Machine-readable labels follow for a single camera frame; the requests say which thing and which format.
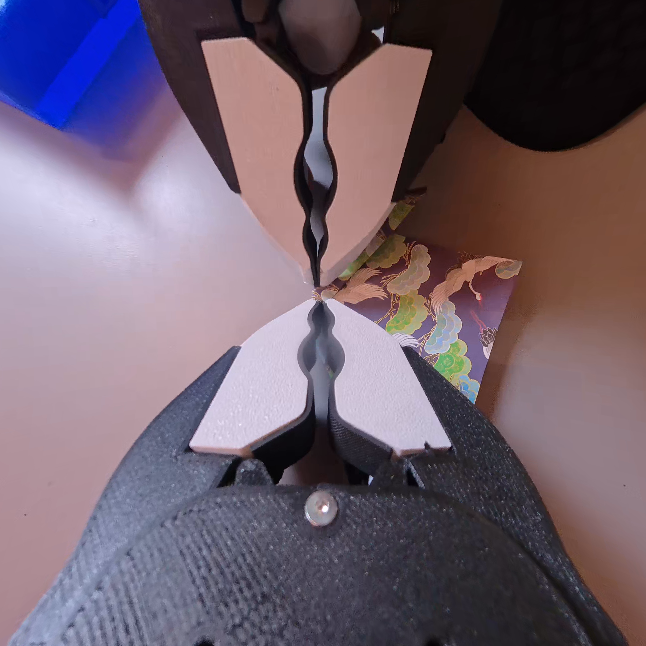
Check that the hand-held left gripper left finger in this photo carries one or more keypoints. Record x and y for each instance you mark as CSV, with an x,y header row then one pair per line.
x,y
252,394

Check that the blue plastic bin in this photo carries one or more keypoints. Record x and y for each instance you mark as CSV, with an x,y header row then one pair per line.
x,y
61,50

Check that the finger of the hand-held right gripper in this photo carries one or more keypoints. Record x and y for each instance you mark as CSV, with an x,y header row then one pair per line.
x,y
379,131
257,131

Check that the purple crane patterned paper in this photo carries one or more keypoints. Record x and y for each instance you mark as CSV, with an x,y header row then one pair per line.
x,y
444,293

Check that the black textured pad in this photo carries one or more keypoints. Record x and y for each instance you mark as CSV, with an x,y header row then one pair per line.
x,y
565,71

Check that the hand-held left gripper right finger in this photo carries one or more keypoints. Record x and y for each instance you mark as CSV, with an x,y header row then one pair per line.
x,y
389,394

